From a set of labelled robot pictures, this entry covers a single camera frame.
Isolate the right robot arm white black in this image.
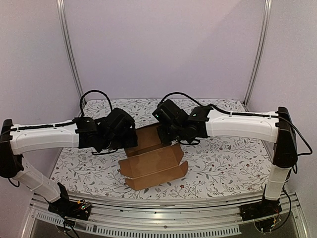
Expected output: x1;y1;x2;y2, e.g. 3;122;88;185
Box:
152;100;298;201

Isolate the brown cardboard paper box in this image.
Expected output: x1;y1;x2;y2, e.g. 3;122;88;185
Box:
118;123;188;190

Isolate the left aluminium frame post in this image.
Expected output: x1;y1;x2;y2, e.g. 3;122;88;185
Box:
56;0;84;99

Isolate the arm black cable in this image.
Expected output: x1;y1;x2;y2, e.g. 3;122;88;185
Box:
158;92;313;157
79;89;113;119

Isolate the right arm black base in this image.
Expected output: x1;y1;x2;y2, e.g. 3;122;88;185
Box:
239;197;282;221

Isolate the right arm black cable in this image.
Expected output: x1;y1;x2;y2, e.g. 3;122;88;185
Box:
158;92;313;157

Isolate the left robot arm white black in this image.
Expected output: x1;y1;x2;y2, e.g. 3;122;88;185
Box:
0;108;138;203

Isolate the aluminium frame post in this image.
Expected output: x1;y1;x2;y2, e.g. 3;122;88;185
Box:
56;0;84;99
243;0;272;108

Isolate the floral patterned table mat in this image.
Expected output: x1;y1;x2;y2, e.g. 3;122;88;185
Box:
49;98;277;200

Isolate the right aluminium frame post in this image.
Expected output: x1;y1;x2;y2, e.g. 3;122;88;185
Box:
243;0;272;108

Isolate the aluminium front rail frame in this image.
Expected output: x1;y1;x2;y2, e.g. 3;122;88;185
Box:
21;192;309;238

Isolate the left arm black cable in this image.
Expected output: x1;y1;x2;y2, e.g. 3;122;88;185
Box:
79;89;113;119

